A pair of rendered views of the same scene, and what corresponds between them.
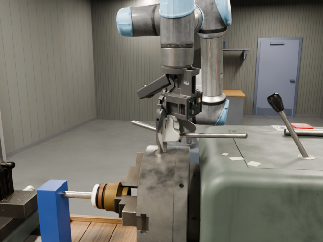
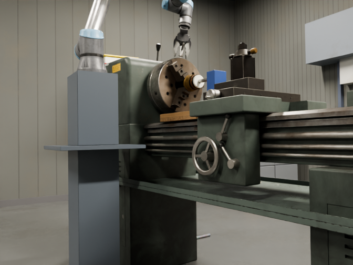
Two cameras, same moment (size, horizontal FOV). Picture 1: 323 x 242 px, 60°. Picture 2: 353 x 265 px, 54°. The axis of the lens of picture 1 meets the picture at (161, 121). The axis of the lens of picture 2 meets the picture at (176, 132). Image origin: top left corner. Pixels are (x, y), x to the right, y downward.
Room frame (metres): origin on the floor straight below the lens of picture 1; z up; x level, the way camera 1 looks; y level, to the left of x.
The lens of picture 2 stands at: (2.12, 1.47, 0.77)
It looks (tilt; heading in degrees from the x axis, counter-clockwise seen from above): 1 degrees up; 227
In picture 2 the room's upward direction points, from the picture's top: 1 degrees counter-clockwise
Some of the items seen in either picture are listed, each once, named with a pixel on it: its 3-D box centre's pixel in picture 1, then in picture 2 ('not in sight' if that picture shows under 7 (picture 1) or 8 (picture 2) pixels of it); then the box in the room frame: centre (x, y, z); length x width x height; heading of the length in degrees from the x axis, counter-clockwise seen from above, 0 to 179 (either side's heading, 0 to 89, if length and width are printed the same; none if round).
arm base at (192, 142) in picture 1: (181, 134); (92, 65); (1.26, -0.09, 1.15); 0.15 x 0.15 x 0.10
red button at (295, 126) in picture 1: (301, 127); not in sight; (0.93, -0.48, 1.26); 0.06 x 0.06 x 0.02; 83
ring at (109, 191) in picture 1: (114, 197); (192, 82); (0.78, 0.14, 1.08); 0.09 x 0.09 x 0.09; 83
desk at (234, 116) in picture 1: (228, 105); not in sight; (7.39, -1.78, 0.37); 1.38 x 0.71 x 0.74; 169
